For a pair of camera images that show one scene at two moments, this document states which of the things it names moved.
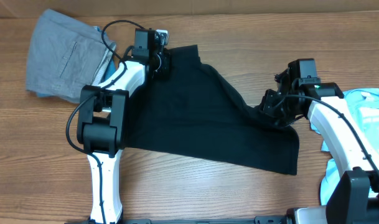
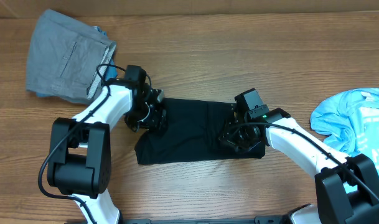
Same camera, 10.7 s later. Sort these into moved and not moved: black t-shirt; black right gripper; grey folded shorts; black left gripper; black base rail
Moved: black left gripper; black t-shirt; black right gripper
Not moved: grey folded shorts; black base rail
